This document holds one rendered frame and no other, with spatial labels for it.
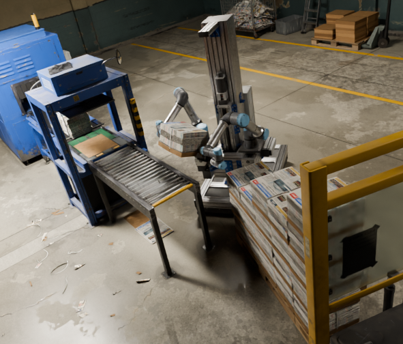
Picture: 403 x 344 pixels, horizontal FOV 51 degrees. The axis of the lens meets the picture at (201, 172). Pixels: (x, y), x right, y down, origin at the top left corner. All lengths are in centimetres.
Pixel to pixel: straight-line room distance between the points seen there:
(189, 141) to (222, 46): 96
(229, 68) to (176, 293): 217
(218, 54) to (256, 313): 236
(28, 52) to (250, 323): 489
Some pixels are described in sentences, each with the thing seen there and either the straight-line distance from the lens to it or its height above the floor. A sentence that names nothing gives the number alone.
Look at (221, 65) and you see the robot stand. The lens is 413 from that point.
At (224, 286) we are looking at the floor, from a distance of 394.
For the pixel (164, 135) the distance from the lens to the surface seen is 393.
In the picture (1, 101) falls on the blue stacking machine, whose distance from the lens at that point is 675.
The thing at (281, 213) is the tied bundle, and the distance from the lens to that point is 293.
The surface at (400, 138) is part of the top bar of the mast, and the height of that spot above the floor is 185.
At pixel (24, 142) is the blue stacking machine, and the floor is 38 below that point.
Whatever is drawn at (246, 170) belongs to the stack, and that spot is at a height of 83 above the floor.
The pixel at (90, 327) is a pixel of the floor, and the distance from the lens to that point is 402.
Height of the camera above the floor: 287
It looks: 31 degrees down
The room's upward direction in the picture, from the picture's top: 11 degrees counter-clockwise
